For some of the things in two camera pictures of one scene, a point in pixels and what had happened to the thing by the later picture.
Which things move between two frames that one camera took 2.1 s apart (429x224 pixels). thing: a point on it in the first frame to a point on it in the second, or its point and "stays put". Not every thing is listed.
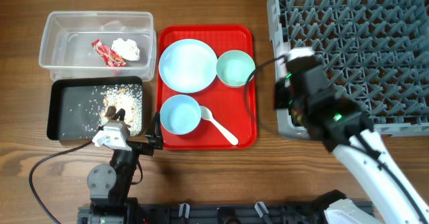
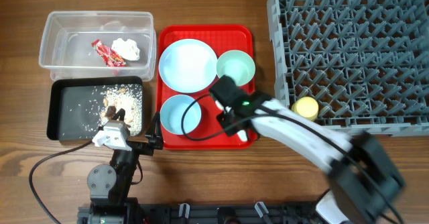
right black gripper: [279, 92] to [229, 127]
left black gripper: [154, 137] stays put
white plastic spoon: [206, 114] to [242, 135]
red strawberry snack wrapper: [111, 58] stays put
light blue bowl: [180, 115] stays put
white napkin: [127, 49] stays put
